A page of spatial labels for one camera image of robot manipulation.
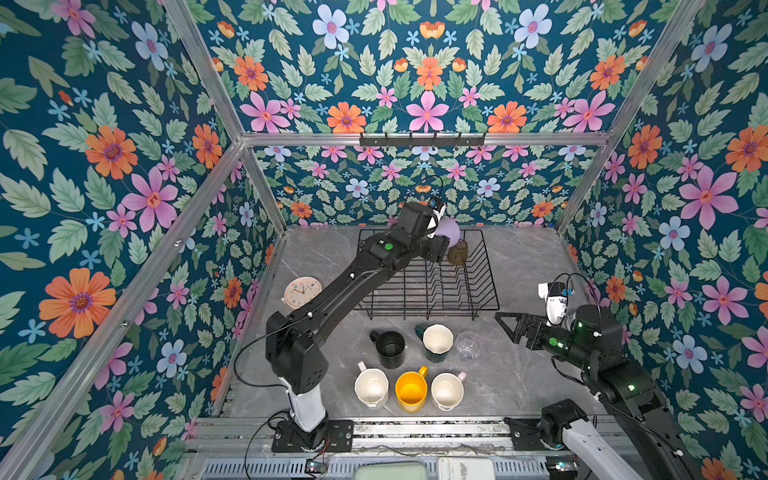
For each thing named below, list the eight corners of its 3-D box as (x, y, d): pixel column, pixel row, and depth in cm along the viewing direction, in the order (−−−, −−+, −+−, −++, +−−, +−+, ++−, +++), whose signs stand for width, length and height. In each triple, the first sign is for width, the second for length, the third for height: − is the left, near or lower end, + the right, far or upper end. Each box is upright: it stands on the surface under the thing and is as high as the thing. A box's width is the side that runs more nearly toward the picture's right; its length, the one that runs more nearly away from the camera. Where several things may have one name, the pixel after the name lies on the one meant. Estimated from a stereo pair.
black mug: (370, 369, 86) (367, 358, 79) (372, 341, 92) (370, 328, 85) (404, 369, 86) (404, 358, 79) (404, 341, 92) (404, 328, 85)
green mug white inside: (416, 364, 87) (417, 351, 78) (415, 338, 92) (416, 323, 83) (450, 364, 86) (455, 351, 78) (448, 338, 92) (452, 323, 83)
